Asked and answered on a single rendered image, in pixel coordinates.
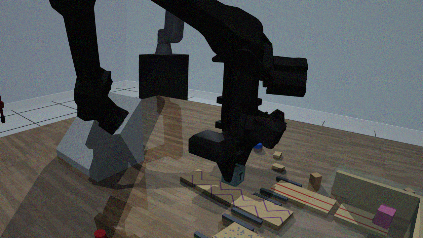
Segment red cylinder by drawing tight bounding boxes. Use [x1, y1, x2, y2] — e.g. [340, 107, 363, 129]
[94, 229, 107, 238]

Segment pale yellow cube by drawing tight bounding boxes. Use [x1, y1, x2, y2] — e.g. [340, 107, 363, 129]
[272, 163, 285, 171]

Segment blue cylinder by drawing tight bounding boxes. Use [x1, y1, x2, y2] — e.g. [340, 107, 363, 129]
[253, 143, 263, 149]

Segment blue cube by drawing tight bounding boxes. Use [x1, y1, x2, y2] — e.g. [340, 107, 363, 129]
[221, 163, 246, 187]

